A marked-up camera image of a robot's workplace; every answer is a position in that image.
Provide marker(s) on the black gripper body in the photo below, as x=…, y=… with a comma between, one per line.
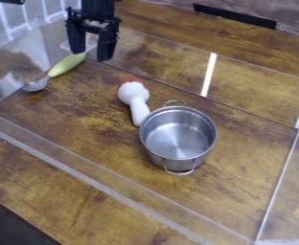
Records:
x=94, y=18

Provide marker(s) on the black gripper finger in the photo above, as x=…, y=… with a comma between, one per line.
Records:
x=106, y=46
x=77, y=36

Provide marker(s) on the clear acrylic enclosure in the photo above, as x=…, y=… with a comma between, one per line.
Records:
x=75, y=172

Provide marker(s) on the small steel pot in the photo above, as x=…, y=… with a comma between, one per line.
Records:
x=178, y=135

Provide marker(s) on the green handled metal spoon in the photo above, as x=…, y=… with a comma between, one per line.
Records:
x=63, y=66

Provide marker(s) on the white red toy mushroom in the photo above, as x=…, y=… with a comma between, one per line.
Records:
x=134, y=94

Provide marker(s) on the black strip on table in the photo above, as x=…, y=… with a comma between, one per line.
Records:
x=237, y=16

